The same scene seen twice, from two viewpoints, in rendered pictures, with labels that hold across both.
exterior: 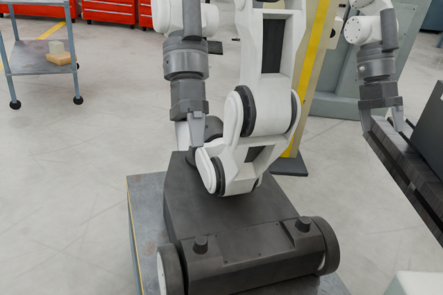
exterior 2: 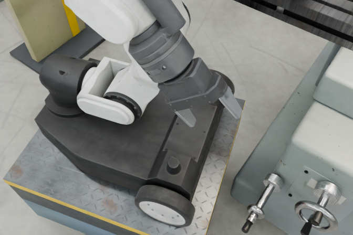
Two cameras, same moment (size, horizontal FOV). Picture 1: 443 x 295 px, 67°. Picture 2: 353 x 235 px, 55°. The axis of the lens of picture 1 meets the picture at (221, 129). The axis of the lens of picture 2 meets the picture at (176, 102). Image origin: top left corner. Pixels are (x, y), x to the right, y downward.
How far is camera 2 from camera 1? 0.52 m
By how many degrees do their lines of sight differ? 40
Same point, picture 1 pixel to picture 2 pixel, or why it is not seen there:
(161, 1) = (121, 11)
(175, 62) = (176, 63)
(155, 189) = (46, 162)
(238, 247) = (188, 140)
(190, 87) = (201, 73)
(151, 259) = (122, 210)
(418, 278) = (336, 68)
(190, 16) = (169, 8)
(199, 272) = (190, 182)
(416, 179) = (281, 2)
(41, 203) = not seen: outside the picture
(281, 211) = not seen: hidden behind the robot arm
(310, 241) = not seen: hidden behind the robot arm
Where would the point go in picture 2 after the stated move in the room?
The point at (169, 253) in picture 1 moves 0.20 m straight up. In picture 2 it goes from (159, 194) to (156, 163)
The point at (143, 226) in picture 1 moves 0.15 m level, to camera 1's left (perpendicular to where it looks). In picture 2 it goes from (81, 198) to (47, 228)
